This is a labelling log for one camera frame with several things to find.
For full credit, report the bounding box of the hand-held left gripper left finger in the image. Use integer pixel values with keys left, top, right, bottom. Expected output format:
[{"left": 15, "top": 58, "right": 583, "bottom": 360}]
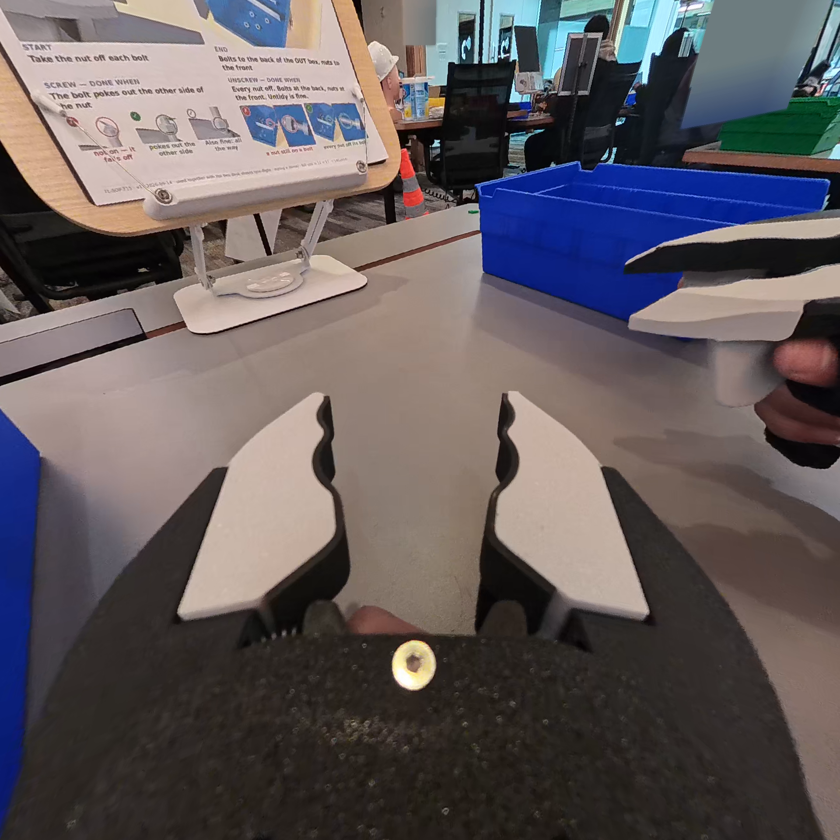
[{"left": 178, "top": 392, "right": 351, "bottom": 631}]

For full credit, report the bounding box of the white document stand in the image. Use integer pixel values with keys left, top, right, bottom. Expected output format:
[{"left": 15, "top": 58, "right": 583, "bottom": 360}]
[{"left": 174, "top": 195, "right": 368, "bottom": 334}]

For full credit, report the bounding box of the green storage bin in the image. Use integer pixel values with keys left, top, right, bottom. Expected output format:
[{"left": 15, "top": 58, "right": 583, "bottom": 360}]
[{"left": 720, "top": 99, "right": 840, "bottom": 157}]

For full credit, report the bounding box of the person's left hand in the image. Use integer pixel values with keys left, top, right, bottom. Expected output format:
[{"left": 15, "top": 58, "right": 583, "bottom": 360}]
[{"left": 344, "top": 604, "right": 427, "bottom": 639}]

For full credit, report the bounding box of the black office chair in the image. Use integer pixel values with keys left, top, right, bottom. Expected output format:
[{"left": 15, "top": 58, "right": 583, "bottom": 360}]
[
  {"left": 552, "top": 59, "right": 644, "bottom": 169},
  {"left": 434, "top": 59, "right": 518, "bottom": 198}
]

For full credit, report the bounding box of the blue divided storage bin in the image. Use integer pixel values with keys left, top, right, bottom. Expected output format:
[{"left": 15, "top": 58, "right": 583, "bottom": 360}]
[{"left": 0, "top": 410, "right": 43, "bottom": 821}]

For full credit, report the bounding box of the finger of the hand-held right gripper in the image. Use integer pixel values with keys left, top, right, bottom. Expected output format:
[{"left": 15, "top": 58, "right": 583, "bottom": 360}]
[
  {"left": 626, "top": 216, "right": 840, "bottom": 277},
  {"left": 628, "top": 272, "right": 840, "bottom": 342}
]

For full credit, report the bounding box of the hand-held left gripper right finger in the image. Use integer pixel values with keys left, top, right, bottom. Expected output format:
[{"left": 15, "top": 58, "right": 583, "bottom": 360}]
[{"left": 477, "top": 392, "right": 651, "bottom": 639}]

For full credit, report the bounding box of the instruction sheet on stand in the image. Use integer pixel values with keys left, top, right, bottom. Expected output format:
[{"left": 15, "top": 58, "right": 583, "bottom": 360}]
[{"left": 0, "top": 0, "right": 403, "bottom": 238}]

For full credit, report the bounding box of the dark flat tablet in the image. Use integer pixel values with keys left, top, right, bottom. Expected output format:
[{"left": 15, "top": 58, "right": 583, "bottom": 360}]
[{"left": 0, "top": 309, "right": 148, "bottom": 385}]

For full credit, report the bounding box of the person's right hand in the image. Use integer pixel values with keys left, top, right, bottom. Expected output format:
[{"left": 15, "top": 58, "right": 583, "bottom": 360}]
[{"left": 755, "top": 338, "right": 840, "bottom": 447}]

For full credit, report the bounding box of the white instruction board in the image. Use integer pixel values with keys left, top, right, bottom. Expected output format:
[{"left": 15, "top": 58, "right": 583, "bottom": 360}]
[{"left": 0, "top": 0, "right": 389, "bottom": 221}]

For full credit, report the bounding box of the orange striped traffic cone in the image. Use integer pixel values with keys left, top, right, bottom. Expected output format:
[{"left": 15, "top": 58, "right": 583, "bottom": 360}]
[{"left": 398, "top": 147, "right": 429, "bottom": 219}]

